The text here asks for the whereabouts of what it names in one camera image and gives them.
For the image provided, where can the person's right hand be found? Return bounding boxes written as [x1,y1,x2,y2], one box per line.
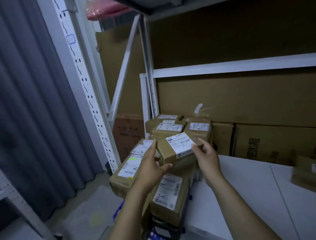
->
[192,137,224,189]

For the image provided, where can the person's left hand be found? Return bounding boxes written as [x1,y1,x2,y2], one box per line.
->
[132,140,173,196]

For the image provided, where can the small brown shipping box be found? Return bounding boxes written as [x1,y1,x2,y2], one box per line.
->
[157,132,204,166]

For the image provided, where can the person's left forearm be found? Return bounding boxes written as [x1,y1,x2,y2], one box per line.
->
[108,183,155,240]

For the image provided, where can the person's right forearm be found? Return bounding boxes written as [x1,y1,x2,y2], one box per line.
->
[204,177,282,240]

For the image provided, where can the narrow plain cardboard carton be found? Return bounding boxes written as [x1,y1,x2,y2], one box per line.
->
[212,122,234,157]

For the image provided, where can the pile of labelled cardboard parcels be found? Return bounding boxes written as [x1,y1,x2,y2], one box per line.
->
[109,114,213,240]

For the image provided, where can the dark reddish cardboard box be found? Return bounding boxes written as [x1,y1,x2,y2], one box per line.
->
[113,114,145,164]

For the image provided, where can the blue plastic packet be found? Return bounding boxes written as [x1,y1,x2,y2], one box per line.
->
[112,200,124,221]

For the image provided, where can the large wide cardboard carton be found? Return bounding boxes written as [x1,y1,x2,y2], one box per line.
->
[156,66,316,129]

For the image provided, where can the long printed cardboard carton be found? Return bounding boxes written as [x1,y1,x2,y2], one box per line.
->
[233,124,316,166]

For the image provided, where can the grey plastic sheet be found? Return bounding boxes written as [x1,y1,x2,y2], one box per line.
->
[55,185,124,240]

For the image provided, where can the lone labelled cardboard box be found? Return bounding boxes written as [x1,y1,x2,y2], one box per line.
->
[290,154,316,193]

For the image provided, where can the tall leaning cardboard sheet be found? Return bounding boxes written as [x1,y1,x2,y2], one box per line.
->
[95,24,146,117]

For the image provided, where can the large flat cardboard sheet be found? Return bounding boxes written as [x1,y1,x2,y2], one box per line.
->
[148,0,316,73]

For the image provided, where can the white metal shelving rack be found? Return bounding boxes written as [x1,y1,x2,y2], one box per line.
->
[37,0,316,174]

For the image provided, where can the grey curtain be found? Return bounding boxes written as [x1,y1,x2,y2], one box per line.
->
[0,0,104,222]

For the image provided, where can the low white shelf unit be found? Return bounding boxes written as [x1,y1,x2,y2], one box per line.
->
[0,169,53,240]

